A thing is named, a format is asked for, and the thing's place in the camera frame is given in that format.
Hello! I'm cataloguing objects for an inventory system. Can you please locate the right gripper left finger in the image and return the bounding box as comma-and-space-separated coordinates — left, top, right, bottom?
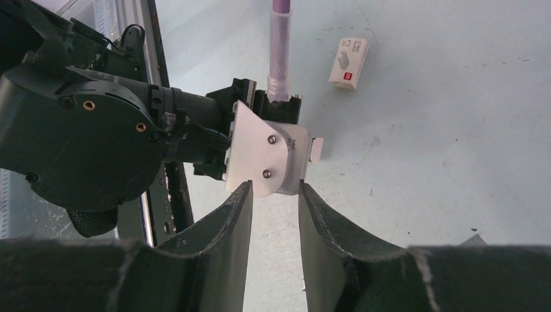
1, 181, 253, 311

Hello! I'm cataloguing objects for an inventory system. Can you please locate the white staple box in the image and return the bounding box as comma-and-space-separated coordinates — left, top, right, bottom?
328, 38, 369, 90

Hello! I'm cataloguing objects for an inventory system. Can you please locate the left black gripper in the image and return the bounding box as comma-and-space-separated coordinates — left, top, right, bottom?
1, 64, 231, 237

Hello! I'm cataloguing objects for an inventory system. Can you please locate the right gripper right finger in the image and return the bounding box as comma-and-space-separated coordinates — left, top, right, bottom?
298, 182, 550, 311

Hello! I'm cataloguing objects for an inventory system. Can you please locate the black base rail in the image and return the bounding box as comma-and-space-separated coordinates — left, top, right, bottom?
116, 0, 194, 248

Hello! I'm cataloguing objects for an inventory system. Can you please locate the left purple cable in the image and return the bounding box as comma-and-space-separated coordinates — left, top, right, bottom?
266, 0, 294, 102

